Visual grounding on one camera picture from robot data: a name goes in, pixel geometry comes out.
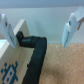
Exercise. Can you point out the wooden drawer box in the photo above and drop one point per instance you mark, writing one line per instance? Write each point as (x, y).
(13, 63)

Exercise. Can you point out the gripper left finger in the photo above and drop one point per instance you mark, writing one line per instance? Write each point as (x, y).
(7, 30)

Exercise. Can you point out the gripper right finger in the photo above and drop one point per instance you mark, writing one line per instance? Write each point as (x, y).
(69, 29)

